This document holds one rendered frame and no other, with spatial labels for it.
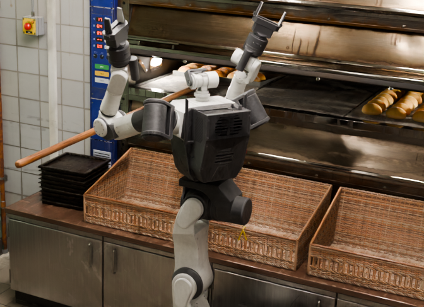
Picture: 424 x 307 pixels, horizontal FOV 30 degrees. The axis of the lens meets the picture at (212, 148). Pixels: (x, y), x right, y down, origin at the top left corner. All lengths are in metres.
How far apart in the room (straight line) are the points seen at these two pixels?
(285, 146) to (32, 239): 1.40
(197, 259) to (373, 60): 1.24
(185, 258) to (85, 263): 0.90
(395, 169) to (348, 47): 0.62
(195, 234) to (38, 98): 1.75
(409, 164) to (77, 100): 1.87
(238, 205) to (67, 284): 1.38
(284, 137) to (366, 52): 0.61
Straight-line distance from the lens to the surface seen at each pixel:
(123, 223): 3.96
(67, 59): 4.52
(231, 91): 3.47
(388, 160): 3.86
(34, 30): 4.53
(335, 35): 3.82
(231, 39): 3.98
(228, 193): 3.16
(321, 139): 3.94
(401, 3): 3.70
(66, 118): 4.60
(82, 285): 4.18
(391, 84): 3.62
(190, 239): 3.27
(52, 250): 4.21
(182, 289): 3.34
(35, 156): 3.11
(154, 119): 3.00
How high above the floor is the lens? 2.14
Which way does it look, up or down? 17 degrees down
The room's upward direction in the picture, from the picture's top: 2 degrees clockwise
